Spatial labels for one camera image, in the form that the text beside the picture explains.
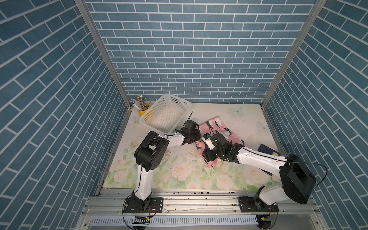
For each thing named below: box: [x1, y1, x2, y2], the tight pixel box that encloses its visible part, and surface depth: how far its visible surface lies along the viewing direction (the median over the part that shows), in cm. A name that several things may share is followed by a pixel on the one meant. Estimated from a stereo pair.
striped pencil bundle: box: [136, 94, 150, 111], surface depth 107 cm
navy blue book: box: [257, 143, 282, 157], surface depth 98 cm
